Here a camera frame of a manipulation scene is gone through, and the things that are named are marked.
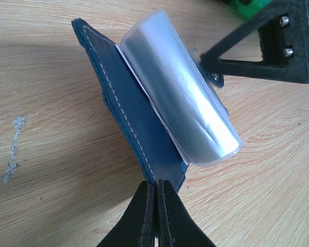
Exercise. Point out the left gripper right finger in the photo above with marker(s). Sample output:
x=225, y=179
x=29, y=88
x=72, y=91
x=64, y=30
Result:
x=175, y=226

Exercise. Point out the green bin right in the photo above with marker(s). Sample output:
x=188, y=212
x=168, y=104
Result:
x=246, y=9

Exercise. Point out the blue leather card holder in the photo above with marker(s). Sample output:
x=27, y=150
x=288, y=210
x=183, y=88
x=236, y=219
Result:
x=161, y=98

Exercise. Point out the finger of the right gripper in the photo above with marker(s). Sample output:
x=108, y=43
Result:
x=283, y=28

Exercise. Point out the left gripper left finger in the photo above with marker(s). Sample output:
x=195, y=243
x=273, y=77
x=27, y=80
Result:
x=137, y=224

